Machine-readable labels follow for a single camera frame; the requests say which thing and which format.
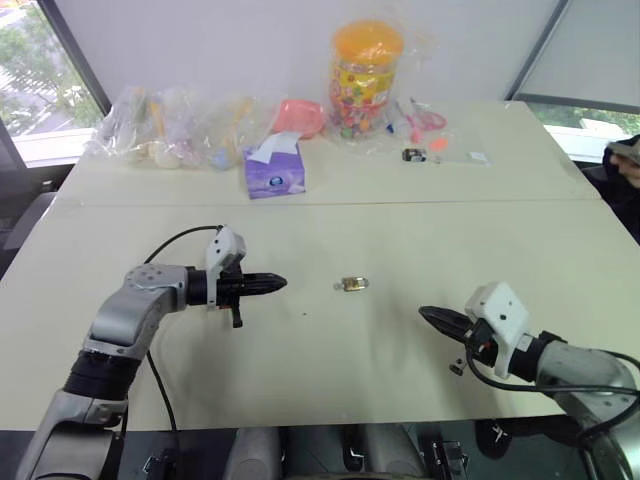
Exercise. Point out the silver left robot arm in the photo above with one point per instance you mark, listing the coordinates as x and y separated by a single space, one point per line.
125 310

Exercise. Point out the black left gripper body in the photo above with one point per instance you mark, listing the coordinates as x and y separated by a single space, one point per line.
232 288

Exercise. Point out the small clear plastic packet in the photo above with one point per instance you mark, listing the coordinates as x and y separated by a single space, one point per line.
477 157

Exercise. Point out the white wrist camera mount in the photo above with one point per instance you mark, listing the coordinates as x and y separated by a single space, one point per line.
225 247
497 310

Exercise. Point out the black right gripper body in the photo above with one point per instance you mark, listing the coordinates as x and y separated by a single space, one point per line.
482 345

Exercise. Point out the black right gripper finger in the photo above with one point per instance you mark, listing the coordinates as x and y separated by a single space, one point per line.
442 314
450 331

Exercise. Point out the clear plastic bag around jar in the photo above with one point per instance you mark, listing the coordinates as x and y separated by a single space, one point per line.
420 45

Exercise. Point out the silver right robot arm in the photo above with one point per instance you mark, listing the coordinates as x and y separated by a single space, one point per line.
585 380

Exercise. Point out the black rounded shape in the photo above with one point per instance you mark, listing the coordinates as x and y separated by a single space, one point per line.
492 439

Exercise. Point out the clear bag of toys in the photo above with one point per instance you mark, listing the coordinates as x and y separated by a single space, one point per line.
165 130

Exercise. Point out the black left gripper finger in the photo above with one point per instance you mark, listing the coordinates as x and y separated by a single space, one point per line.
265 279
265 290

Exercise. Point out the small orange item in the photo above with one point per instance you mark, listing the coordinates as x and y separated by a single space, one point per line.
438 145

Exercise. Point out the purple tissue box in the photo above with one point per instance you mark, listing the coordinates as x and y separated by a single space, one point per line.
275 175

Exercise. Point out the small dark metal piece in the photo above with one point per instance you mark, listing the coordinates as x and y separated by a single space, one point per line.
456 369

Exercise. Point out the candy jar with orange lid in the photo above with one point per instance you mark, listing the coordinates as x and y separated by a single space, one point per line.
365 75

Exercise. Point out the pink scissors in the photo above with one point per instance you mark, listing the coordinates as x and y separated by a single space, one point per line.
425 121

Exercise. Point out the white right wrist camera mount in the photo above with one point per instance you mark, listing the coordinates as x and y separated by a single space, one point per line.
497 310

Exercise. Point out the small black and white box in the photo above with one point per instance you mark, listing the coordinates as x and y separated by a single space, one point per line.
414 154

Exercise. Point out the seated person in dark clothes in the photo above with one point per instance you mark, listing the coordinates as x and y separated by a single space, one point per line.
622 185

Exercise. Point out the pink plastic bowl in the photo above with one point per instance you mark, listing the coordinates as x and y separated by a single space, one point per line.
300 117

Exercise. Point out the blue and white pen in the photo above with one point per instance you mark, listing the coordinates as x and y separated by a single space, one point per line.
392 120

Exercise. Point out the grey rounded shape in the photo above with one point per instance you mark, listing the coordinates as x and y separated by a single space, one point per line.
395 452
252 455

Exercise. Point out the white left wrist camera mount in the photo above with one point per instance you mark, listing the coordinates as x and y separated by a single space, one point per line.
225 247

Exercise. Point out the dark office chair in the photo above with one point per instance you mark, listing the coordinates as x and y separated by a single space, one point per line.
25 220

